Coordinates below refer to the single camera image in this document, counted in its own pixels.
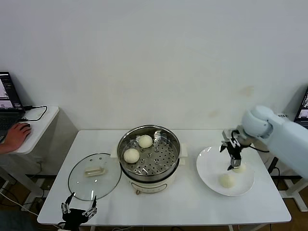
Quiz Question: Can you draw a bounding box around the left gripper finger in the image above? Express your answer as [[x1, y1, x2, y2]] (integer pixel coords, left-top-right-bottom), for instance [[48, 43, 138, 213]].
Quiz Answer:
[[61, 192, 76, 214], [84, 195, 98, 218]]

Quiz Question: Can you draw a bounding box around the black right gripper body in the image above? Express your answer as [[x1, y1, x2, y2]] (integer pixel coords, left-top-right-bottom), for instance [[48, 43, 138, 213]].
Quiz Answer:
[[227, 137, 244, 159]]

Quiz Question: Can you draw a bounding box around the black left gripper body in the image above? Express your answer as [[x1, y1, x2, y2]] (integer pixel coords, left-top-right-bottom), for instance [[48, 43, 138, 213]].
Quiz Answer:
[[62, 208, 89, 231]]

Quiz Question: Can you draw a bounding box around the white steamed baozi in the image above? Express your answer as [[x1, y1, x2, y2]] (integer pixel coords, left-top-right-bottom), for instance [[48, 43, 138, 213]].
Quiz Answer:
[[138, 134, 153, 148], [123, 148, 141, 164], [218, 174, 236, 189], [232, 163, 246, 174]]

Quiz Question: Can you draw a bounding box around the glass lid with cream handle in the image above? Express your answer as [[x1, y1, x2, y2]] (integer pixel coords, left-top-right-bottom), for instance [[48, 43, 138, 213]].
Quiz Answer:
[[68, 153, 122, 202]]

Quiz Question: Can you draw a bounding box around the person's bare hand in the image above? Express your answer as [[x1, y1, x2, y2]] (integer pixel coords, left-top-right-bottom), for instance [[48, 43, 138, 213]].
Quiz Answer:
[[4, 122, 32, 154]]

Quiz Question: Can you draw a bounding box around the white round plate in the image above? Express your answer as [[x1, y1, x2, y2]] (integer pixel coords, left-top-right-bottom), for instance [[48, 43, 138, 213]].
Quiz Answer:
[[196, 146, 255, 197]]

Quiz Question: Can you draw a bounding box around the cream electric cooker base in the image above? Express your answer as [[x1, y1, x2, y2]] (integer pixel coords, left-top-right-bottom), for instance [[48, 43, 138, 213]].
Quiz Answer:
[[119, 156, 187, 195]]

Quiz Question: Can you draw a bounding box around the grey laptop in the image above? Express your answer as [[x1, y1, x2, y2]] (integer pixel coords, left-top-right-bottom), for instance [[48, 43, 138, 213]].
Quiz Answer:
[[295, 88, 308, 126]]

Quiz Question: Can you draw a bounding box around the white side table with mouse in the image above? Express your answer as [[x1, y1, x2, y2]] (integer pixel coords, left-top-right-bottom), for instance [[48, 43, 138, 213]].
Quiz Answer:
[[0, 105, 60, 205]]

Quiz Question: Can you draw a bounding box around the black laptop with dark screen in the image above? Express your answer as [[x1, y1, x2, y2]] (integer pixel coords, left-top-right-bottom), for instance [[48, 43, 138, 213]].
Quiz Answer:
[[0, 71, 26, 144]]

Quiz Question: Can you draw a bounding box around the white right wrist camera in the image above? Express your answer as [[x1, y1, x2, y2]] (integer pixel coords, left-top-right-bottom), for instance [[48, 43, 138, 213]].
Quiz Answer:
[[221, 129, 241, 141]]

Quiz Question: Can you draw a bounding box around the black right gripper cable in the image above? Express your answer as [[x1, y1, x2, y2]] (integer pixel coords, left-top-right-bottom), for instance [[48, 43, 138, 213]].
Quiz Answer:
[[250, 144, 270, 153]]

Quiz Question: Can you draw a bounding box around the black floor cable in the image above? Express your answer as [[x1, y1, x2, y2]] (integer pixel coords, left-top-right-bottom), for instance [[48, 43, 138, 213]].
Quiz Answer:
[[0, 179, 46, 212]]

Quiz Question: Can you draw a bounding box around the white floor cable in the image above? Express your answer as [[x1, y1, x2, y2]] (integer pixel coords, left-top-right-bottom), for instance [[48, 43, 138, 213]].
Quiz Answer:
[[0, 191, 39, 216]]

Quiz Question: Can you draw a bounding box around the black cable with adapter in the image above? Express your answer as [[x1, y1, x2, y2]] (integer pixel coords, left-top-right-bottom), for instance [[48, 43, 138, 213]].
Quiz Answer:
[[268, 156, 281, 191]]

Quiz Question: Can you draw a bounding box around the black laptop cable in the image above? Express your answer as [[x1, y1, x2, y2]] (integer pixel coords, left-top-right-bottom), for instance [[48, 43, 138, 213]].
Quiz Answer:
[[19, 105, 49, 122]]

